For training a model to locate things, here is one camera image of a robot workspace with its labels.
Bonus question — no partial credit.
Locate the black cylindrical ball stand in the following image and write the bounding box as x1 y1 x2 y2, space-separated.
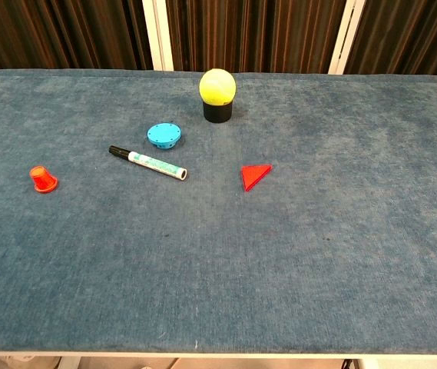
203 98 235 124

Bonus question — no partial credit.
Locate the small red cup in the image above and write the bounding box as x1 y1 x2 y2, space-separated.
29 165 59 194

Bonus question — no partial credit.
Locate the red triangular block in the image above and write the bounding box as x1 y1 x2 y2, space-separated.
240 164 273 192

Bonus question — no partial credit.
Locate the blue velvet table cloth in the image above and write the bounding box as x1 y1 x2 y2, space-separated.
0 68 437 354

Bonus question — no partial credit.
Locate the white marker with black cap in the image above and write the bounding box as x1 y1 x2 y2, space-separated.
108 145 188 181

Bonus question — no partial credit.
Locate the blue round plastic disc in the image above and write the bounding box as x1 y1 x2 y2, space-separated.
147 122 182 150

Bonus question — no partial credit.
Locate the yellow tennis ball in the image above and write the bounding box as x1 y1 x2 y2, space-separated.
198 68 237 107

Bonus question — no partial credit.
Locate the dark brown striped curtain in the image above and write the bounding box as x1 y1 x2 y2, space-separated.
0 0 437 79

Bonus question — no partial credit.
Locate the white vertical frame post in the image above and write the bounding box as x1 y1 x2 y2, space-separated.
141 0 174 71
328 0 367 75

